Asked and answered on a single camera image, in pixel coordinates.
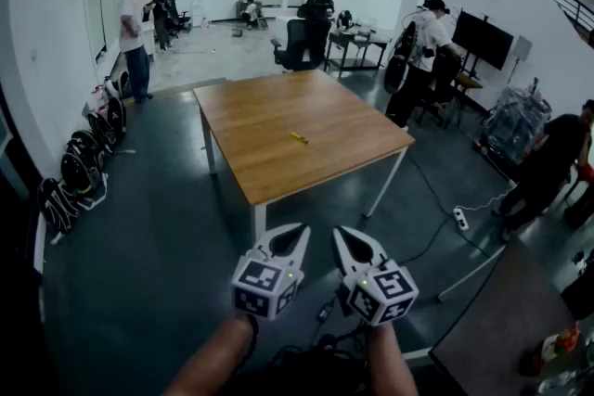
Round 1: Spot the white and black bag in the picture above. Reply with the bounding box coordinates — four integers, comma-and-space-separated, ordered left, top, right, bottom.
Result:
103, 70, 132, 101

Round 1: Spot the black chest gear with cables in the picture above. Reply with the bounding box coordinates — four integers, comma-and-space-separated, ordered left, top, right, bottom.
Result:
231, 296, 372, 396

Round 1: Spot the black backpack with cables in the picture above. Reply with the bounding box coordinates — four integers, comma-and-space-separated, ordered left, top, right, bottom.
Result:
383, 19, 418, 96

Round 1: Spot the black metal table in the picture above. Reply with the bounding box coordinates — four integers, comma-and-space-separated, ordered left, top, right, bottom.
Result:
323, 25, 392, 73

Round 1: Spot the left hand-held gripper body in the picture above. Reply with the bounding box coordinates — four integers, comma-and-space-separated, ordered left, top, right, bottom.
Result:
230, 248, 305, 322

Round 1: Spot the plastic wrapped cart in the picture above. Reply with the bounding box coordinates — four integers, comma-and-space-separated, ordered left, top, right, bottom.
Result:
479, 77, 554, 164

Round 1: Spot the white sign on pole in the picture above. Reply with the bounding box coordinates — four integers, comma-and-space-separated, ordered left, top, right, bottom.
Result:
511, 34, 534, 64

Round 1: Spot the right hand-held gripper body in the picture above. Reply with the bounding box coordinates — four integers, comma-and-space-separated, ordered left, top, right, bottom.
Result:
343, 255, 420, 326

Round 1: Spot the dark grey table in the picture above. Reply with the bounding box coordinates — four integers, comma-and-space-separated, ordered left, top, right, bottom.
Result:
428, 236, 582, 396

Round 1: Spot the large black office chair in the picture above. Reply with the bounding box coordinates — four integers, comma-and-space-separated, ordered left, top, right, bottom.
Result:
270, 19, 317, 73

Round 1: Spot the person's left forearm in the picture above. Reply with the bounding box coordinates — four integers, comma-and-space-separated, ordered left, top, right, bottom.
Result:
161, 313, 255, 396

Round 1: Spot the person's right forearm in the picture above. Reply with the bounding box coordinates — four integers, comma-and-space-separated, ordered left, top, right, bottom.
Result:
365, 323, 420, 396

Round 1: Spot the white plastic jug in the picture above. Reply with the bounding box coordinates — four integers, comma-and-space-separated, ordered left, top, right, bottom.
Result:
89, 84, 110, 109

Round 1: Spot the white cabinet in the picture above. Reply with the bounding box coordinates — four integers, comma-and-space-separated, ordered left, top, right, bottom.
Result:
141, 19, 157, 62

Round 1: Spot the white shelf rack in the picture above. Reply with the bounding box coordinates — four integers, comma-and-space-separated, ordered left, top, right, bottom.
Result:
190, 0, 206, 30

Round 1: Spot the black television on stand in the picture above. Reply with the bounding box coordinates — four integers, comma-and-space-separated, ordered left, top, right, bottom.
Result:
450, 9, 515, 71

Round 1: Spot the black stair railing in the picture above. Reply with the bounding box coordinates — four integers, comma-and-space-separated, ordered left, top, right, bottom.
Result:
525, 0, 594, 51

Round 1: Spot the black backpack white pattern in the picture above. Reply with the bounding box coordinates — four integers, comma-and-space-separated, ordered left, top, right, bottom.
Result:
36, 176, 78, 243

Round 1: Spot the small wooden side table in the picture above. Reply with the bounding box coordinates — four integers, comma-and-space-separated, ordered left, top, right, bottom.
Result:
451, 70, 484, 127

